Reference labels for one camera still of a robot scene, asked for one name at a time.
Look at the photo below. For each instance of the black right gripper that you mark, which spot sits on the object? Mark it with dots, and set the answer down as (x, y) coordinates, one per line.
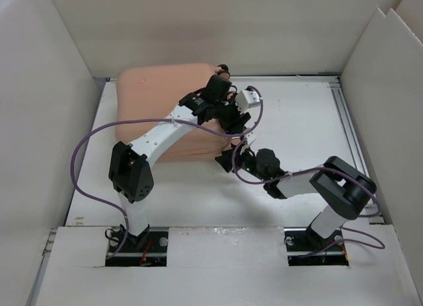
(226, 159)

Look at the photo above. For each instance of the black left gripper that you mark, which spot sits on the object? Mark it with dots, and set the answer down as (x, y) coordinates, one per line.
(236, 124)

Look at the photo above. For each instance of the pink hard-shell suitcase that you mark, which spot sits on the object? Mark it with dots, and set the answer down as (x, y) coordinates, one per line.
(152, 92)

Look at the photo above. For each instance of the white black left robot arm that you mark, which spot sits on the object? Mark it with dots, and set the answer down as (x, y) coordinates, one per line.
(131, 163)

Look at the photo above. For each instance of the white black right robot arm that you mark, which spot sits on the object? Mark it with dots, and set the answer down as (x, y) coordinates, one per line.
(345, 189)

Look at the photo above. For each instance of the white foam board front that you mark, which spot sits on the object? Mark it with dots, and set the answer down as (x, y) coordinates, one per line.
(219, 266)

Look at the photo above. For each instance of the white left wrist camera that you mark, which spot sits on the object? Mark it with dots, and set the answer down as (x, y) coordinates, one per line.
(249, 99)

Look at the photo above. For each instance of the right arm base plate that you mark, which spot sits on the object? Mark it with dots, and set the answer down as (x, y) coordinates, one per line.
(304, 248)

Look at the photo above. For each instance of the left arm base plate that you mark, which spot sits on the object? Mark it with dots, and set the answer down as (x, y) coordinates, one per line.
(152, 254)

